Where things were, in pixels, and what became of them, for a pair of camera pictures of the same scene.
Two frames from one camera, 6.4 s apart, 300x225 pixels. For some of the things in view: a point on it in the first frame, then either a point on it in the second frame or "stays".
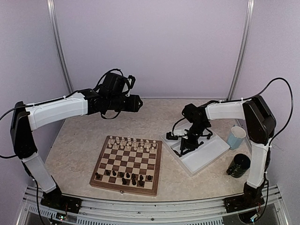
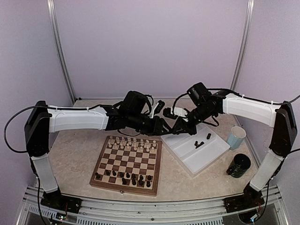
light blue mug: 236,136 stays
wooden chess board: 129,165 stays
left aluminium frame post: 52,12 stays
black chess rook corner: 97,175 stays
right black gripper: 185,144 -> 180,124
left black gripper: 133,106 -> 157,127
